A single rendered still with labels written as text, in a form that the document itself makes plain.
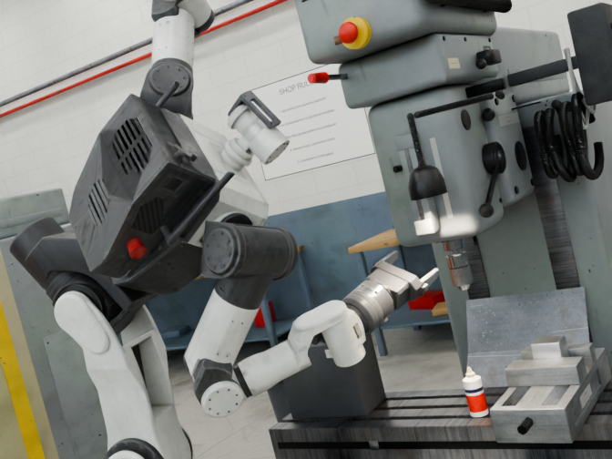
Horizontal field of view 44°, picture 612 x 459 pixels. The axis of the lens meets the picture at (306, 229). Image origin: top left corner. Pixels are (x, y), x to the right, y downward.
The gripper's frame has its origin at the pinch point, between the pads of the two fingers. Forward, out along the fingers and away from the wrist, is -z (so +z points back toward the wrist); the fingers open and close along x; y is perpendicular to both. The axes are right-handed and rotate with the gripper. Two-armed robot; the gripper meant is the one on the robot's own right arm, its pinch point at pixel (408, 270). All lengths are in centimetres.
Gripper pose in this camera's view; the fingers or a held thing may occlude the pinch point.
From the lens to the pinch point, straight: 163.1
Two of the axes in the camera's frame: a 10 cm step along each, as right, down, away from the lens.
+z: -6.6, 5.0, -5.6
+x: -7.4, -3.4, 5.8
